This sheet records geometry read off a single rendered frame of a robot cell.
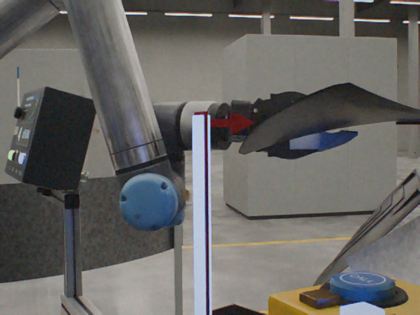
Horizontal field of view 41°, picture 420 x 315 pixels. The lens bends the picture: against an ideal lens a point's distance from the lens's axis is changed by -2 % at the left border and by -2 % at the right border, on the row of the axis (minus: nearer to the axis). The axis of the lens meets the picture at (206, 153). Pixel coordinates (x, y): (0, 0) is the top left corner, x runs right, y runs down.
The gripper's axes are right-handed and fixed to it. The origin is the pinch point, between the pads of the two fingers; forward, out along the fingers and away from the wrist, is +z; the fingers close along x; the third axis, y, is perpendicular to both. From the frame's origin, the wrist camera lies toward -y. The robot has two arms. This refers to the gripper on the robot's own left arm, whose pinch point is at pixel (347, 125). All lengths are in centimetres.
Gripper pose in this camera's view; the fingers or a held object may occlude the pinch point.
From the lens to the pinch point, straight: 76.6
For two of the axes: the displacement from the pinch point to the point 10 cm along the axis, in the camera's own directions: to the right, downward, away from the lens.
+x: -0.5, 10.0, -0.4
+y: 4.4, 0.6, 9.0
